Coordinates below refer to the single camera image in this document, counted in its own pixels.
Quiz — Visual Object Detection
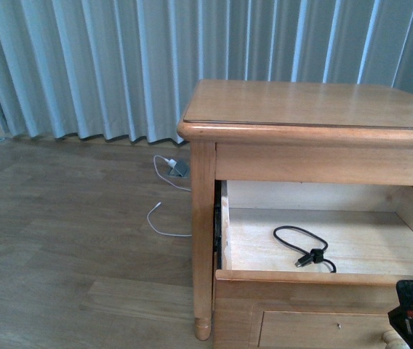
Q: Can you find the black charger cable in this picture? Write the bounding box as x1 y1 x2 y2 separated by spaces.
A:
273 225 337 274

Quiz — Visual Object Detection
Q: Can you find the white floor cable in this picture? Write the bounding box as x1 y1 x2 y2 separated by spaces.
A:
146 155 193 238

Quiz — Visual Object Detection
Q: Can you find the open grey floor socket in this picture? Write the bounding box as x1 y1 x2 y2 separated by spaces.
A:
167 159 190 178

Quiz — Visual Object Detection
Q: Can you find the wooden nightstand cabinet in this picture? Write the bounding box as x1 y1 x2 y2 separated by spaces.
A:
178 80 413 344

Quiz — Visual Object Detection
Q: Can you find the white plug in socket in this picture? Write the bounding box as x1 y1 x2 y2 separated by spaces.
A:
164 159 177 168

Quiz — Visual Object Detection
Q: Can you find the grey pleated curtain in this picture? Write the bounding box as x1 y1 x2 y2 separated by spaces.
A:
0 1 413 142

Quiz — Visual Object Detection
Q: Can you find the wooden drawer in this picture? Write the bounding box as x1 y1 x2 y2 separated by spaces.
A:
214 180 413 348

